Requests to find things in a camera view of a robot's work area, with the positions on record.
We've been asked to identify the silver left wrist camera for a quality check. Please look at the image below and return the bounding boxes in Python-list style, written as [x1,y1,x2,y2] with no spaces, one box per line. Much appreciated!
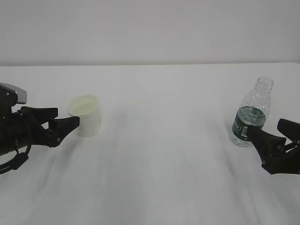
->
[0,82,27,106]

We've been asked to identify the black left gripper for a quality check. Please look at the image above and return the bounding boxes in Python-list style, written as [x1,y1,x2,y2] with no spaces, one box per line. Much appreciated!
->
[0,106,80,155]

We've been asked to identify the white paper cup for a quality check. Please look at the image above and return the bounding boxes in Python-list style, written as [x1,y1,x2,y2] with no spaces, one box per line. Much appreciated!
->
[67,94,102,137]

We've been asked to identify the clear water bottle green label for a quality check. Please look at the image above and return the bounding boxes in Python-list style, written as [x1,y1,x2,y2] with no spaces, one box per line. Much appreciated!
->
[229,76,274,147]

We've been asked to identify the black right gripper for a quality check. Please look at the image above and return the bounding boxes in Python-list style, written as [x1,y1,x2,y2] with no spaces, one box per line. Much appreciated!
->
[247,119,300,175]

